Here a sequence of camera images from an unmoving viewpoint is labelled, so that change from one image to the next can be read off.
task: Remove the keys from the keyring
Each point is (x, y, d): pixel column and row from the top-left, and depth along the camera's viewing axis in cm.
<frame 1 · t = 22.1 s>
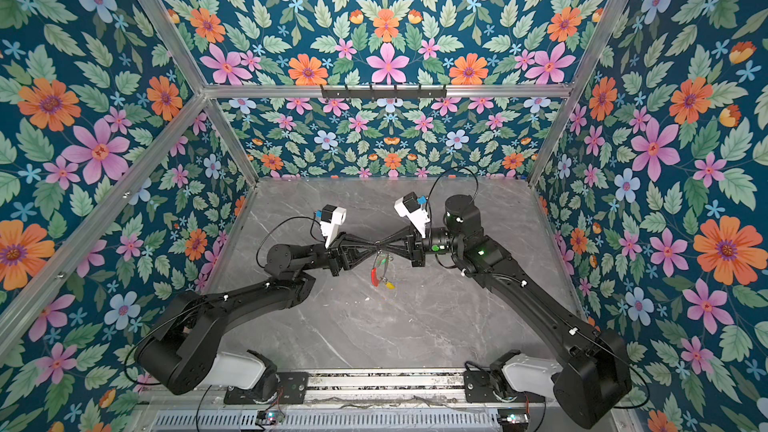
left hand: (374, 252, 61), fingers closed
right hand: (382, 243, 64), fingers closed
silver keyring with red grip: (375, 277, 69), point 25 cm above the table

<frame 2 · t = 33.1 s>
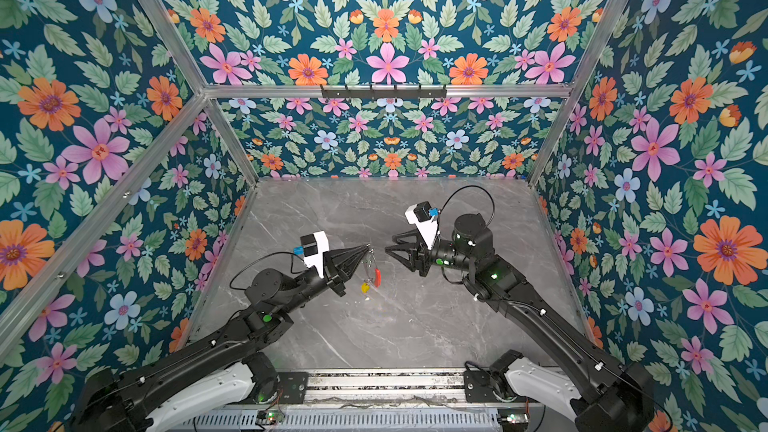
left hand: (365, 246, 59), fingers closed
right hand: (391, 242, 65), fingers open
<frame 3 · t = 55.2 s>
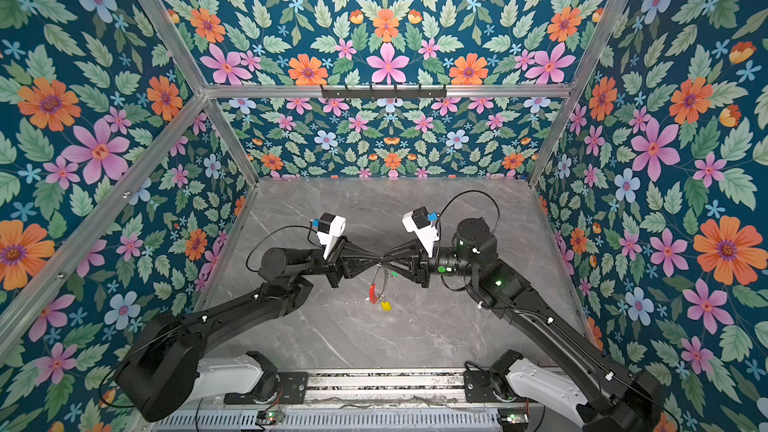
left hand: (375, 263, 57), fingers closed
right hand: (385, 258, 60), fingers closed
silver keyring with red grip: (374, 298, 65), point 25 cm above the table

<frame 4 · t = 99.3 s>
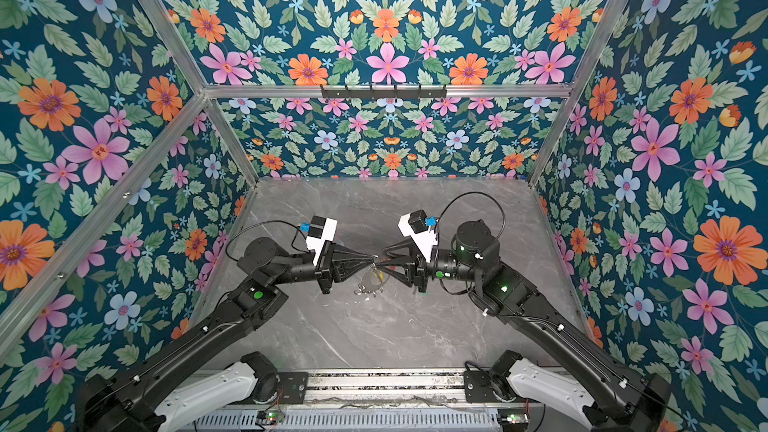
left hand: (368, 262, 55), fingers closed
right hand: (382, 257, 58), fingers open
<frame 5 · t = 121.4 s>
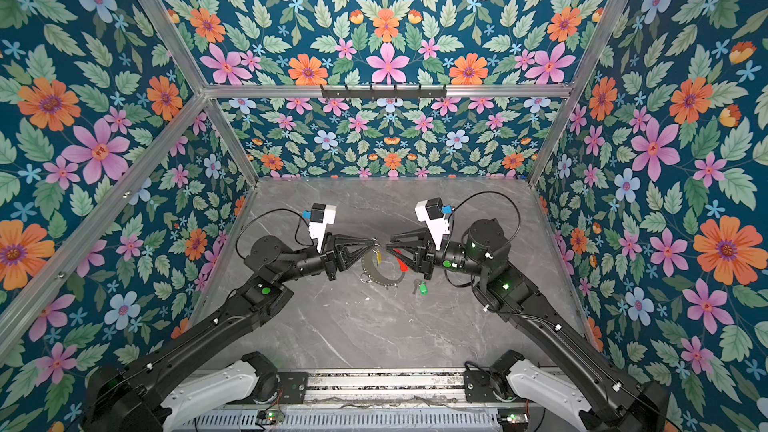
left hand: (370, 245, 57), fingers closed
right hand: (391, 242, 59), fingers open
yellow key tag: (379, 257, 63), point 33 cm above the table
green key tag: (424, 290, 92), on the table
